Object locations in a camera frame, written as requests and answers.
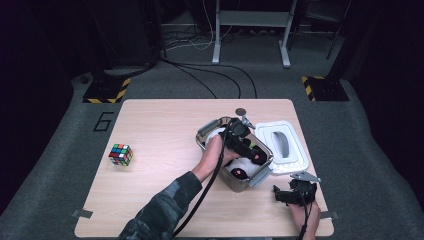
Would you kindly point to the grey metal table clip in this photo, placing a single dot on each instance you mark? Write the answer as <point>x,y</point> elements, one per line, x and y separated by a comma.
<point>330,215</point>
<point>82,213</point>

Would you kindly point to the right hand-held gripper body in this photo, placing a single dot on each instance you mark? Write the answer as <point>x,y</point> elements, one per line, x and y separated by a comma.
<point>304,191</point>

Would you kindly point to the person's left hand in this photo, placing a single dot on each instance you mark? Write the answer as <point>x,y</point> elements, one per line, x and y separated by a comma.
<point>213,156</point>

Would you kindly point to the white metal stand frame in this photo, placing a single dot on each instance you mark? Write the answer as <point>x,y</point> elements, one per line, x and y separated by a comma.
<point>253,18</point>

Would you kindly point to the yellow black striped stand base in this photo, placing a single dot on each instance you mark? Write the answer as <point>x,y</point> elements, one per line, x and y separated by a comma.
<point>108,90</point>
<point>325,88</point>

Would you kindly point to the panda plush toy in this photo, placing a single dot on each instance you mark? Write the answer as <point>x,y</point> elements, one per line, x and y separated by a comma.
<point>245,165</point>

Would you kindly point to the dark round disc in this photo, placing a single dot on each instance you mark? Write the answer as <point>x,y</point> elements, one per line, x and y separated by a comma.
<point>240,111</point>

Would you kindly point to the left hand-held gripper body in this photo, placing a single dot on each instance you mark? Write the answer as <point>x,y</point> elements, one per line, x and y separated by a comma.
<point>238,130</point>

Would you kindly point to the person's right hand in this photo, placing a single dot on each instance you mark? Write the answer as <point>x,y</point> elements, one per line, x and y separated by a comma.
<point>305,221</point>

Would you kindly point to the grey storage box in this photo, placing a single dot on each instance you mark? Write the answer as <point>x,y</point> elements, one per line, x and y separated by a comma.
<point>240,185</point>

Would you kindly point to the dark cabinet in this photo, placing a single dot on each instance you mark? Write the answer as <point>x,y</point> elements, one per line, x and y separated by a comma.
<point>130,33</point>

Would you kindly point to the colourful puzzle cube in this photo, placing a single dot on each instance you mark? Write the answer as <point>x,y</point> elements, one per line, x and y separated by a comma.
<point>120,154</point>

